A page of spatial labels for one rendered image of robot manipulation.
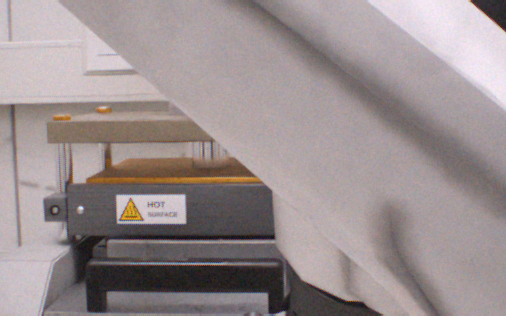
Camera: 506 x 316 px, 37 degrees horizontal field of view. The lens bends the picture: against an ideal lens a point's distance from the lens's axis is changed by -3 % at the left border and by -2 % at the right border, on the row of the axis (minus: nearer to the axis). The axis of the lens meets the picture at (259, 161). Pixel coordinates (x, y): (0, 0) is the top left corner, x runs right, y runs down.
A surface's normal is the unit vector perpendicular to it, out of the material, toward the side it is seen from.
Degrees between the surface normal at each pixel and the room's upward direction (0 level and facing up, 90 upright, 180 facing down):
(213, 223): 90
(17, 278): 40
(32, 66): 90
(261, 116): 114
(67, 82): 90
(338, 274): 121
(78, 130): 90
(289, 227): 108
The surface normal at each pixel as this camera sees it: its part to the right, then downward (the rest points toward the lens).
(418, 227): -0.42, 0.64
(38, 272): -0.04, -0.69
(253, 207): -0.05, 0.11
